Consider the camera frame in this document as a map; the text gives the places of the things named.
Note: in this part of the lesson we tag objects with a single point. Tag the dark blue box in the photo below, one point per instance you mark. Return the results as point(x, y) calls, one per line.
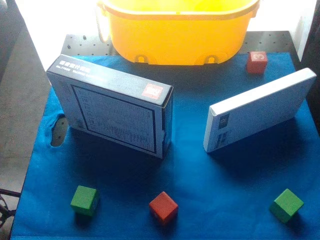
point(112, 117)

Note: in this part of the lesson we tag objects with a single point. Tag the white rectangular box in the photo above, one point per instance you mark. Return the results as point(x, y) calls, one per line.
point(255, 110)

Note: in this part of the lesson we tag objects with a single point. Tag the yellow plastic bin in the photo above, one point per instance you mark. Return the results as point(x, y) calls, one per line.
point(175, 37)

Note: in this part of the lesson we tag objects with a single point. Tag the blue cloth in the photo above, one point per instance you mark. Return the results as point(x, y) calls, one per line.
point(200, 180)

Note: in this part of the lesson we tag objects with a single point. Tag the plain red wooden block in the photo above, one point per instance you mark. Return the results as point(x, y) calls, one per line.
point(163, 207)

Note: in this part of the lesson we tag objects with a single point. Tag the green wooden block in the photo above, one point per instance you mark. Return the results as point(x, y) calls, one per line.
point(286, 206)
point(83, 201)

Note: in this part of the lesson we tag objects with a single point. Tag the red block with number three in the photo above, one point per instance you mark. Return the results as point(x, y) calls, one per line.
point(256, 63)

